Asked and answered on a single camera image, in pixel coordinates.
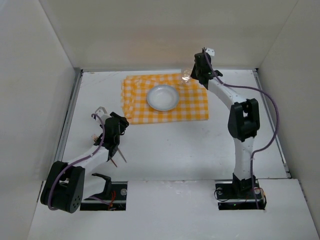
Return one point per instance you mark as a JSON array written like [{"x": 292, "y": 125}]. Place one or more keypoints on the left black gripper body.
[{"x": 114, "y": 144}]

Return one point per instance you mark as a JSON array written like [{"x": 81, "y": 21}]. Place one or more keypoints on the clear plastic cup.
[{"x": 186, "y": 75}]

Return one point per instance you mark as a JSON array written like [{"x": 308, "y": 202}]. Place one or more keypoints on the gold handled spoon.
[{"x": 121, "y": 154}]

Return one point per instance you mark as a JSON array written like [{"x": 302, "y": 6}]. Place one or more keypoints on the yellow checkered cloth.
[{"x": 193, "y": 104}]

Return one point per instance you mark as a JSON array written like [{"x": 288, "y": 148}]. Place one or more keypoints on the white plate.
[{"x": 163, "y": 97}]

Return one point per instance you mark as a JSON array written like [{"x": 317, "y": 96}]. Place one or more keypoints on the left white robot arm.
[{"x": 68, "y": 183}]

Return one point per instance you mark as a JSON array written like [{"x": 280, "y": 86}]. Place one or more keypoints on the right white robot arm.
[{"x": 243, "y": 125}]

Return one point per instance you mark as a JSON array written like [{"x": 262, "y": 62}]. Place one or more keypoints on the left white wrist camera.
[{"x": 102, "y": 113}]

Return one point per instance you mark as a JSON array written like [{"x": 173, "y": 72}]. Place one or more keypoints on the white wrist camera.
[
  {"x": 209, "y": 51},
  {"x": 102, "y": 113}
]

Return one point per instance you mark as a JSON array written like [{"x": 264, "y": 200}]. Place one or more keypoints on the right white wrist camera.
[{"x": 209, "y": 51}]

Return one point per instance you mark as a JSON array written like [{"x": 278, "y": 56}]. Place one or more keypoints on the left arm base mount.
[{"x": 100, "y": 193}]

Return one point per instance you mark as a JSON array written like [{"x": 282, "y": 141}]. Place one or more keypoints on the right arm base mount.
[{"x": 228, "y": 199}]

